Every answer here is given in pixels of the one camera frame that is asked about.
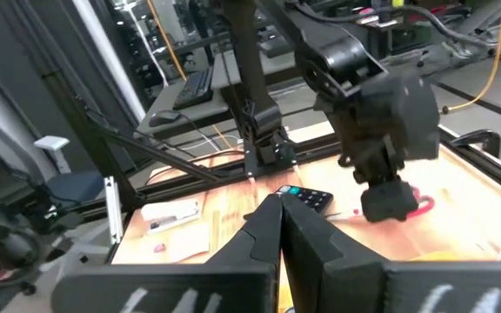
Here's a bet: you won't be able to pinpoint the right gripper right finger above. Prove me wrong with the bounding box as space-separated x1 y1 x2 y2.
279 194 501 313

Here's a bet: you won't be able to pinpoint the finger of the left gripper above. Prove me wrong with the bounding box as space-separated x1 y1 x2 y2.
361 179 391 223
389 179 420 222

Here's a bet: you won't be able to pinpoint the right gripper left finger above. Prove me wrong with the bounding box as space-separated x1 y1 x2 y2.
52 194 284 313

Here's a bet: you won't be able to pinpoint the scissors with plastic handles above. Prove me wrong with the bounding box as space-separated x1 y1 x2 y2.
324 185 436 220

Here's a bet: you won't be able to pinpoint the black desk calculator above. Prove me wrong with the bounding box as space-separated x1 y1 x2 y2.
275 184 335 215

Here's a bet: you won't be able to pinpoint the yellow transparent pencil case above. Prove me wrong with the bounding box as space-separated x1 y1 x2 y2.
406 248 501 263

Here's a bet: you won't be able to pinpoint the black table clamp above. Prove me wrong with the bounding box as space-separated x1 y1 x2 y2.
448 129 501 160

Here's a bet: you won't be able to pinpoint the white stapler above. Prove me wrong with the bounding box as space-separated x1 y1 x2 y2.
140 198 203 236

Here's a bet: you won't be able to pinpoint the black computer mouse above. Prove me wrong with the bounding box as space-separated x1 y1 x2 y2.
149 110 182 128

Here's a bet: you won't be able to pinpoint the black keyboard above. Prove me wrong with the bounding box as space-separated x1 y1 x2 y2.
172 67 215 110

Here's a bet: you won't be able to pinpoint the office chair blue seat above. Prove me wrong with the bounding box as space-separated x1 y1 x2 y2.
34 136 106 208

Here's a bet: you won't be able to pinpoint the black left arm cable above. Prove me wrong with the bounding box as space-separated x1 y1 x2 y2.
291 2 499 50

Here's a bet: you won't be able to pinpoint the black aluminium table frame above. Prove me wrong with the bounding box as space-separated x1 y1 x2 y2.
37 0 501 262

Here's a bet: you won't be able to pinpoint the yellow extension cable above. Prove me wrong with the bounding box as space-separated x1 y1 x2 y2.
441 0 501 115

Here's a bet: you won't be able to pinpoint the silver frame bracket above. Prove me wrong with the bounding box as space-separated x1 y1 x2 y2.
104 176 124 245

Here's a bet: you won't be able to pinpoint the yellow hanging cable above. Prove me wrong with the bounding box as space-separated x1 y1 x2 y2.
145 0 189 82

